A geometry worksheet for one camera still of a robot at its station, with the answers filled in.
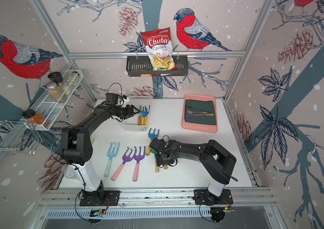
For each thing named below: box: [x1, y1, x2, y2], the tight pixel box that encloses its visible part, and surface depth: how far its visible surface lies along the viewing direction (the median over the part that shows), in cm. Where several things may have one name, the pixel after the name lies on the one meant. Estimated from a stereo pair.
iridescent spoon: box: [185, 113, 215, 117], surface depth 112 cm
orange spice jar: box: [21, 108, 51, 129], surface depth 62 cm
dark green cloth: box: [184, 99, 217, 125], surface depth 113 cm
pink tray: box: [181, 93, 218, 134], surface depth 107 cm
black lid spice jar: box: [47, 71, 66, 87], surface depth 76 cm
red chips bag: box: [140, 27, 179, 72], surface depth 85 cm
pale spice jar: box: [66, 71, 80, 87], surface depth 87 cm
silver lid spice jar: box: [45, 81, 68, 104], surface depth 74 cm
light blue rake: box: [103, 142, 121, 178], surface depth 92 cm
